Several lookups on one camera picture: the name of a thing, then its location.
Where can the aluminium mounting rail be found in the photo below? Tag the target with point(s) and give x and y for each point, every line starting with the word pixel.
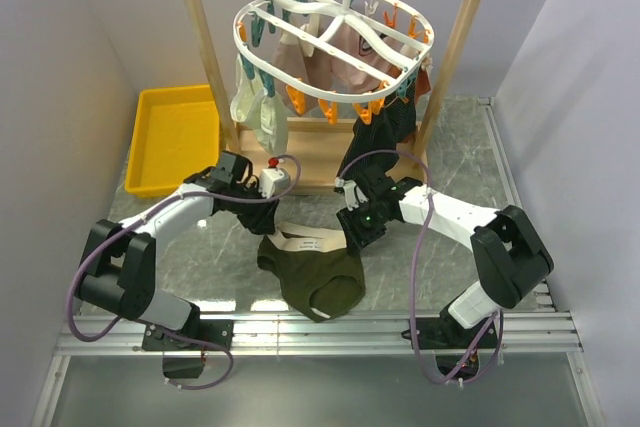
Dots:
pixel 361 333

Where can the black striped hanging underwear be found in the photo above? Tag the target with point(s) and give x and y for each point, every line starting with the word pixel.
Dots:
pixel 394 124

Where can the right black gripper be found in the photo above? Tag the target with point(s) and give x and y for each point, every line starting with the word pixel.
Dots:
pixel 357 237

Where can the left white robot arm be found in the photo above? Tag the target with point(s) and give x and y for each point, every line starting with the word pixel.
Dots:
pixel 117 272

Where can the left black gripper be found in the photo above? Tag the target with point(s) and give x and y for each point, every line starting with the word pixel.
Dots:
pixel 263 220

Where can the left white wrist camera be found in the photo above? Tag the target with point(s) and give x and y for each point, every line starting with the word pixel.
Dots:
pixel 273 179

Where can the rust orange hanging underwear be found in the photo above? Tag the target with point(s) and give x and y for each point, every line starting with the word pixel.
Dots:
pixel 422 85

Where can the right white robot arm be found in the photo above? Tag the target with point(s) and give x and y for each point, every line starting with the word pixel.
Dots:
pixel 509 255

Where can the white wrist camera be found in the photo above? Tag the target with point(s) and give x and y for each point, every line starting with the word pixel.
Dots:
pixel 352 193
pixel 273 179

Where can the white round clip hanger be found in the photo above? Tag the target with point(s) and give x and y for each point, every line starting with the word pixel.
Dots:
pixel 316 22

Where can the olive green underwear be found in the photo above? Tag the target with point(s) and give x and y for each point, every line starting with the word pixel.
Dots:
pixel 318 276

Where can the pale green hanging underwear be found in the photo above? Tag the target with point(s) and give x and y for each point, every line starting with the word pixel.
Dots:
pixel 265 116

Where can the wooden clothes rack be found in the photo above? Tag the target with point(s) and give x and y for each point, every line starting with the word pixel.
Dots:
pixel 316 142

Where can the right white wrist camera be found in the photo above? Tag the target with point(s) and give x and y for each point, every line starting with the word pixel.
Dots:
pixel 352 193

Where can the pink hanging underwear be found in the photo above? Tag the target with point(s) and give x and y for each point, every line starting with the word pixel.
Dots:
pixel 320 70

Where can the yellow plastic bin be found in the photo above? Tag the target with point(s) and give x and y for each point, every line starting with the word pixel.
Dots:
pixel 176 134

